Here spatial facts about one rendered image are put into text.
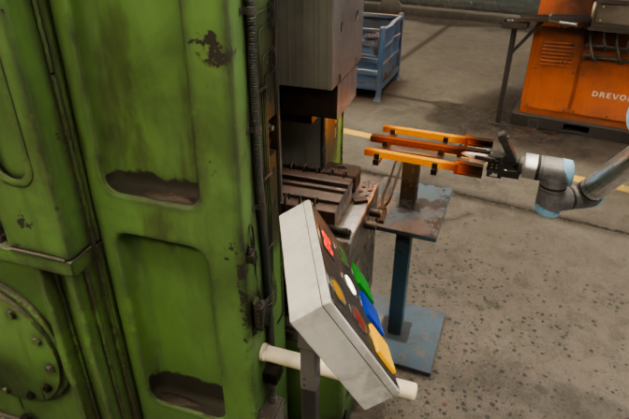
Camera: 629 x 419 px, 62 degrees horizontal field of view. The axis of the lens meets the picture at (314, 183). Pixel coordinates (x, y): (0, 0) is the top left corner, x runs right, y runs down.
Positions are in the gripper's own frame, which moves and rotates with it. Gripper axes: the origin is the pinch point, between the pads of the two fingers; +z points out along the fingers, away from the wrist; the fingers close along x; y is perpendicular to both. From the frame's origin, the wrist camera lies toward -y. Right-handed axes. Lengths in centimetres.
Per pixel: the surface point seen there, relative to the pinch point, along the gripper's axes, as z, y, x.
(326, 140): 46, -7, -25
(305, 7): 36, -59, -65
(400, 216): 19.8, 27.1, -10.3
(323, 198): 35, -2, -55
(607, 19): -69, -1, 272
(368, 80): 121, 79, 303
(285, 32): 42, -53, -66
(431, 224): 7.6, 27.1, -11.9
